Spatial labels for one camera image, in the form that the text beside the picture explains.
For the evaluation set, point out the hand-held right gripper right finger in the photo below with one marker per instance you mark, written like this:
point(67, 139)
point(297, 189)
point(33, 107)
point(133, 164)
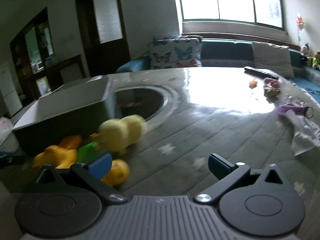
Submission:
point(218, 166)

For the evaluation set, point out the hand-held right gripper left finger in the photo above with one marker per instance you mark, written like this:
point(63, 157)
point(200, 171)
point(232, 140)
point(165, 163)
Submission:
point(100, 166)

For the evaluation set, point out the green toy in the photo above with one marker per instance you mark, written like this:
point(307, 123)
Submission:
point(86, 152)

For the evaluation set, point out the round yellow rubber toy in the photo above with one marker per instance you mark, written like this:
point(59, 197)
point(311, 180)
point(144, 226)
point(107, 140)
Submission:
point(118, 172)

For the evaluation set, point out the yellow plush duck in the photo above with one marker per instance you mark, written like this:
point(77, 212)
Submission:
point(122, 132)

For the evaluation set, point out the yellow rubber duck toy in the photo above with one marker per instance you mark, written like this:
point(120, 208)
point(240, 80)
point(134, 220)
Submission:
point(57, 156)

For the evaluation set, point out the grey cardboard box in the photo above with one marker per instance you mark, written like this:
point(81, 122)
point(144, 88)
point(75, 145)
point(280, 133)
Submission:
point(67, 105)

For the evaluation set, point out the round glass table inset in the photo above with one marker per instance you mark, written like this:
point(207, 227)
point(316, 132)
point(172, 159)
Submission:
point(140, 102)

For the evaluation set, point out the small orange toy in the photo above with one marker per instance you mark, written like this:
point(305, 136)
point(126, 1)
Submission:
point(253, 83)

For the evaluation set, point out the black remote control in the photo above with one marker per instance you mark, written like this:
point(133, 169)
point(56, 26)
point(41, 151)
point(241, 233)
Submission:
point(260, 71)

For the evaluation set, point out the teal sofa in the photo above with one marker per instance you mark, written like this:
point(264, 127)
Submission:
point(225, 52)

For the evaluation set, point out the white refrigerator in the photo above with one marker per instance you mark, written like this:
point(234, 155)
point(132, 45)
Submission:
point(8, 92)

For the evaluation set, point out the white cushion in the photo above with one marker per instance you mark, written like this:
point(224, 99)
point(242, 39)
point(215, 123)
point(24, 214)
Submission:
point(272, 57)

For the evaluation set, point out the butterfly print cushion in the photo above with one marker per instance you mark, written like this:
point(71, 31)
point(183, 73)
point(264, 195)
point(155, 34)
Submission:
point(172, 53)

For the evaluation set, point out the dark wooden cabinet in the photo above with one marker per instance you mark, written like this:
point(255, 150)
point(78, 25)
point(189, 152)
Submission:
point(27, 55)

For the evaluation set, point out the dark wooden door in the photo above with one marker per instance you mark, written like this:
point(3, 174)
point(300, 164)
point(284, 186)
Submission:
point(105, 27)

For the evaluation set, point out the pile of plush toys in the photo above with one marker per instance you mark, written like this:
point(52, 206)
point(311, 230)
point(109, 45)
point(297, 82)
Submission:
point(311, 56)

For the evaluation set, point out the window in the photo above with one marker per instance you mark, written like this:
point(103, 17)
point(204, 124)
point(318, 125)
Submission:
point(225, 0)

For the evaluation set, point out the colourful wall decoration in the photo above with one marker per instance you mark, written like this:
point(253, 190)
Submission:
point(300, 23)

